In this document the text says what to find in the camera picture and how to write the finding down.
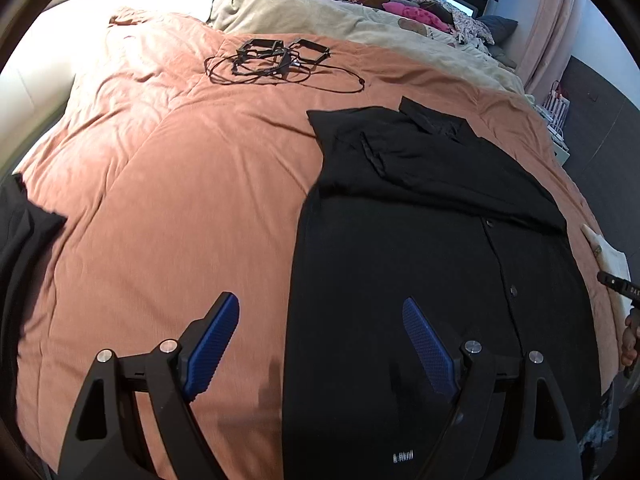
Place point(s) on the beige duvet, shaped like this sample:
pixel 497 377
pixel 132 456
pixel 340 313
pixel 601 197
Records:
pixel 346 21

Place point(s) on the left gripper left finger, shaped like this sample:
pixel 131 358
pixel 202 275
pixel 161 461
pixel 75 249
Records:
pixel 105 439

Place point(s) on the dark blue pillow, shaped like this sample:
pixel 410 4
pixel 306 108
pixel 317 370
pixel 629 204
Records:
pixel 500 28

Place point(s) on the right hand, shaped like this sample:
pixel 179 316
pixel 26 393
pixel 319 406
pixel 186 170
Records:
pixel 629 353

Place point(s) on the folded black clothes pile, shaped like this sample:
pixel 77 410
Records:
pixel 26 233

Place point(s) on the pink garment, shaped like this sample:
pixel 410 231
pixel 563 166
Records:
pixel 417 14

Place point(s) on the floral patterned cloth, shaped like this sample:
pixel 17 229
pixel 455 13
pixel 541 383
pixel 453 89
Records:
pixel 464 28

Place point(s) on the cream padded headboard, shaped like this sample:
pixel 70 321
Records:
pixel 37 79

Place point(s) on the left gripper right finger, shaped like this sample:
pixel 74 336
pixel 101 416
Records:
pixel 507 417

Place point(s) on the orange bed blanket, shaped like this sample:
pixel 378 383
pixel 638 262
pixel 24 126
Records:
pixel 181 177

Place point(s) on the black button shirt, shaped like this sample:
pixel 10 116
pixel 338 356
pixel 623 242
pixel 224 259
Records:
pixel 411 204

